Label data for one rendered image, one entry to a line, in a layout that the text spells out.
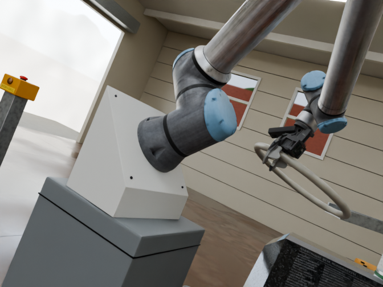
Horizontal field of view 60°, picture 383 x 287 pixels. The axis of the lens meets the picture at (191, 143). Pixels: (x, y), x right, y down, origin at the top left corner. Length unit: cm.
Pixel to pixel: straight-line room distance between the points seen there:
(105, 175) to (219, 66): 46
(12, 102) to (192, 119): 107
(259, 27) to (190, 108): 29
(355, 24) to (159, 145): 60
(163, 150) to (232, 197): 742
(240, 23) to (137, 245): 65
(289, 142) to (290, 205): 674
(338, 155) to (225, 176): 267
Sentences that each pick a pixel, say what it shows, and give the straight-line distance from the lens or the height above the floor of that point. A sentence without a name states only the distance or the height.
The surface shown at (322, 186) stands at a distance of 130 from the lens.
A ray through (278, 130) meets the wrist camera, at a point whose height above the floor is 129.
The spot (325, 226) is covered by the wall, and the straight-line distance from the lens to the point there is 795.
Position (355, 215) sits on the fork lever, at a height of 109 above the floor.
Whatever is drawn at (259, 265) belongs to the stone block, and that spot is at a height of 68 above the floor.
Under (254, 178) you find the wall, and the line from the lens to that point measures 825.
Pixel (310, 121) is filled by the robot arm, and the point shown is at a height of 136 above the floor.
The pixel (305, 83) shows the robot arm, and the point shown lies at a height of 146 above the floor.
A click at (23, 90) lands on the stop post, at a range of 180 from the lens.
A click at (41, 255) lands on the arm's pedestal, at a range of 111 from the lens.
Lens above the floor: 111
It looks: level
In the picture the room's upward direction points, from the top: 23 degrees clockwise
